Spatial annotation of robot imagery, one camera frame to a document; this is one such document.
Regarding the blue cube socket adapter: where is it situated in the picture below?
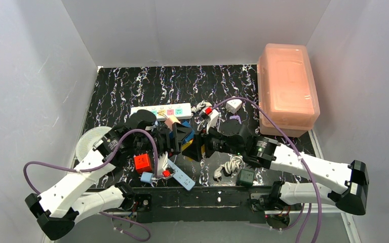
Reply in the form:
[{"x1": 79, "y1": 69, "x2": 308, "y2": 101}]
[{"x1": 170, "y1": 122, "x2": 193, "y2": 147}]

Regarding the small pink charger plug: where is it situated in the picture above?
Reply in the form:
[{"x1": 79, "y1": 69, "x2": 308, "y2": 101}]
[{"x1": 165, "y1": 115, "x2": 180, "y2": 131}]

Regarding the white power strip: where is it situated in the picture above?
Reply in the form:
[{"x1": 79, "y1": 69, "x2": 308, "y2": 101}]
[{"x1": 130, "y1": 103, "x2": 192, "y2": 122}]

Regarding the blue power strip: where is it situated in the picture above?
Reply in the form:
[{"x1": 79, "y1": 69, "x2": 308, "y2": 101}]
[{"x1": 167, "y1": 159, "x2": 195, "y2": 191}]

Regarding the red cube socket adapter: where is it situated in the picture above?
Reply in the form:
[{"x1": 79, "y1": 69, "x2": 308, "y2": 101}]
[{"x1": 134, "y1": 153, "x2": 152, "y2": 175}]

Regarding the green cube socket adapter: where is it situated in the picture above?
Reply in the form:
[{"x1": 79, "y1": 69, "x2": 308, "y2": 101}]
[{"x1": 236, "y1": 169, "x2": 255, "y2": 187}]

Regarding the white cube socket adapter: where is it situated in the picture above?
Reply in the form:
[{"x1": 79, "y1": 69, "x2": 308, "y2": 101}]
[{"x1": 225, "y1": 99, "x2": 243, "y2": 114}]

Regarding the light blue charger plug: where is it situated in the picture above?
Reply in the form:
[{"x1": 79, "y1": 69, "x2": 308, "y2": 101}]
[{"x1": 140, "y1": 172, "x2": 154, "y2": 184}]

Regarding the yellow cube socket adapter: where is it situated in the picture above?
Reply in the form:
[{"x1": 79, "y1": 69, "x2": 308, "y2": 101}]
[{"x1": 181, "y1": 139, "x2": 193, "y2": 161}]

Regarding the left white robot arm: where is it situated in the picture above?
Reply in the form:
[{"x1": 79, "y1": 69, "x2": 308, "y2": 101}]
[{"x1": 25, "y1": 109, "x2": 193, "y2": 240}]

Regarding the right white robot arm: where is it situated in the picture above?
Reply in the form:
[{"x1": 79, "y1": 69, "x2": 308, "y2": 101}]
[{"x1": 182, "y1": 119, "x2": 369, "y2": 216}]

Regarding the pink translucent storage box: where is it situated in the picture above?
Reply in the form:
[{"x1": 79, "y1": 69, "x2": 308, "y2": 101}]
[{"x1": 257, "y1": 44, "x2": 320, "y2": 137}]

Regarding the white filament spool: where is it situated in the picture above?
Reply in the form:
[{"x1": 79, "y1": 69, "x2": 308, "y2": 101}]
[{"x1": 75, "y1": 126, "x2": 111, "y2": 162}]

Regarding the coiled white power cord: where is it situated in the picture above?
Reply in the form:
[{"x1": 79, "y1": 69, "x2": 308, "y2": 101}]
[{"x1": 213, "y1": 154, "x2": 247, "y2": 183}]

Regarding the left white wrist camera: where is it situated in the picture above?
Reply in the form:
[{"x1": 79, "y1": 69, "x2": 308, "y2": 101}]
[{"x1": 154, "y1": 152, "x2": 175, "y2": 180}]

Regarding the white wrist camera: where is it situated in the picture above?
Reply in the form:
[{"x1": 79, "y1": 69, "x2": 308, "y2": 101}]
[
  {"x1": 154, "y1": 152, "x2": 175, "y2": 180},
  {"x1": 201, "y1": 107, "x2": 219, "y2": 134}
]

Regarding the white strip power cord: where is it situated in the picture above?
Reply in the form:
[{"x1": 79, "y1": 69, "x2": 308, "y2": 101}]
[{"x1": 191, "y1": 100, "x2": 213, "y2": 115}]

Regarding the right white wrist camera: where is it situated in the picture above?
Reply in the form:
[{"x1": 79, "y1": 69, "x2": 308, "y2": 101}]
[{"x1": 201, "y1": 107, "x2": 219, "y2": 134}]

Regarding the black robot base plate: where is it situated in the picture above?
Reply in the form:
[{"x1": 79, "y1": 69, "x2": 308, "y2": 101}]
[{"x1": 112, "y1": 186, "x2": 291, "y2": 225}]

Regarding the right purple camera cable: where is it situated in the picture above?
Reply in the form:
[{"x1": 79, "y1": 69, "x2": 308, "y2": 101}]
[{"x1": 206, "y1": 96, "x2": 323, "y2": 243}]

